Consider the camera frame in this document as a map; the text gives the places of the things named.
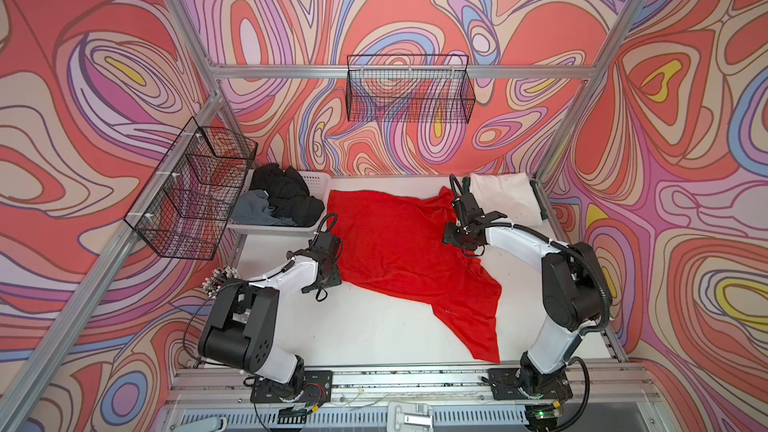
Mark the red t-shirt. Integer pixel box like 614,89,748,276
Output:
327,188,502,363

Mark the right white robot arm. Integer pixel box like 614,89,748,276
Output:
443,192,612,378

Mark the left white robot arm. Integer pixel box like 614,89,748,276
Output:
197,232,343,395

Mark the folded white t-shirt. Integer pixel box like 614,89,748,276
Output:
470,173,543,227

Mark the black garment in basket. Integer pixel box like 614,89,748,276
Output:
249,164,325,227

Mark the white plastic laundry basket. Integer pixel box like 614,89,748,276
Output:
227,164,331,237

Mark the grey garment in basket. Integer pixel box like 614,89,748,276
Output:
230,189,296,226

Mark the cup of pens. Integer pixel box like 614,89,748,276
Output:
202,266,241,299

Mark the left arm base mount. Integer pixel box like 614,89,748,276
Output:
250,369,334,406

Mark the black wire basket back wall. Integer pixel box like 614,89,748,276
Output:
345,52,476,124

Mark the black wire basket wall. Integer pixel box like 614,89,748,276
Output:
124,118,258,260
345,52,476,124

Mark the black wire basket left wall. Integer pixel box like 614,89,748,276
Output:
124,118,258,260

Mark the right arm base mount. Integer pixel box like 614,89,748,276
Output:
480,366,573,402

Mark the aluminium rail at front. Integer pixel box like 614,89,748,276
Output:
161,359,667,432

